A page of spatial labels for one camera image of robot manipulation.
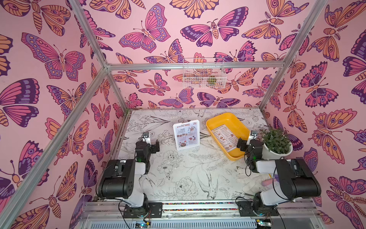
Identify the white cloth glove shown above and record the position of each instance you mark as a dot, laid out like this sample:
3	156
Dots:
251	183

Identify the green potted plant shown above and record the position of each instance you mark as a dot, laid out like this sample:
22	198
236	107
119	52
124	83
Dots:
275	144

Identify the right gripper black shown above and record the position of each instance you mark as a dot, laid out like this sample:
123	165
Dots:
241	144

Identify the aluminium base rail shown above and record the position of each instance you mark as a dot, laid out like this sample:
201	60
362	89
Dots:
210	214

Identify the white wire basket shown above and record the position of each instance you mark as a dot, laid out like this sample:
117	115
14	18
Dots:
205	75

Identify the old red menu sheet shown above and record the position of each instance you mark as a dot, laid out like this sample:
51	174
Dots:
186	135

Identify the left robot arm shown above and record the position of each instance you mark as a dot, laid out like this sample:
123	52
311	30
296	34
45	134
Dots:
120	181

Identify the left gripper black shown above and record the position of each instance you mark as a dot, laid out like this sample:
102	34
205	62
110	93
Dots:
153	150

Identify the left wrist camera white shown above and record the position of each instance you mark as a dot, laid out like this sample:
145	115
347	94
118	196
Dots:
146	137

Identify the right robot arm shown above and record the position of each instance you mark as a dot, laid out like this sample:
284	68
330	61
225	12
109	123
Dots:
295	179

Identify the clear acrylic menu holder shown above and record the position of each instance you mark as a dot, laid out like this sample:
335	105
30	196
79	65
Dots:
186	134

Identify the yellow plastic tray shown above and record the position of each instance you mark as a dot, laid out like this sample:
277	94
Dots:
235	125

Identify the purple pink spatula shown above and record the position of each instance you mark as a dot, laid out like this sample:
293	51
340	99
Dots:
270	181

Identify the Dim Sum Inn menu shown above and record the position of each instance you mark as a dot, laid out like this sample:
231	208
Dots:
227	139

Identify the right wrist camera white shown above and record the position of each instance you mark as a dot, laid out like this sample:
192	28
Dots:
253	135

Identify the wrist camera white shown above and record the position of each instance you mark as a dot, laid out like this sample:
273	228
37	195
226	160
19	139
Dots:
253	135
146	137

